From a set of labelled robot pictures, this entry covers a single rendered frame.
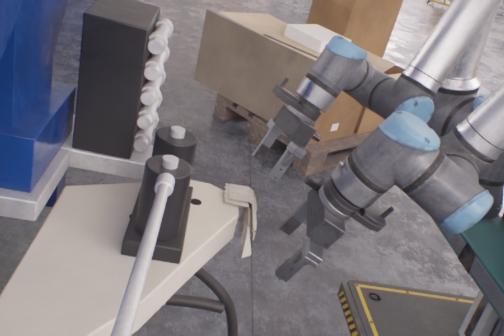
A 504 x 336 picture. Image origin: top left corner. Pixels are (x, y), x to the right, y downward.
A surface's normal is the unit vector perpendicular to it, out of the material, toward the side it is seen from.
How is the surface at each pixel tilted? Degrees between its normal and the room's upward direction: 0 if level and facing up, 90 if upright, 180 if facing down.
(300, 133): 84
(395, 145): 84
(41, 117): 0
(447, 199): 79
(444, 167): 37
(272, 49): 90
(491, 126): 85
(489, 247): 0
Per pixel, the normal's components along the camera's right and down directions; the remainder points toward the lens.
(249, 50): -0.62, 0.22
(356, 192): -0.25, 0.42
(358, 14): 0.68, 0.48
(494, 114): -0.66, -0.02
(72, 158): 0.04, 0.47
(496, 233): 0.24, -0.86
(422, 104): 0.45, 0.57
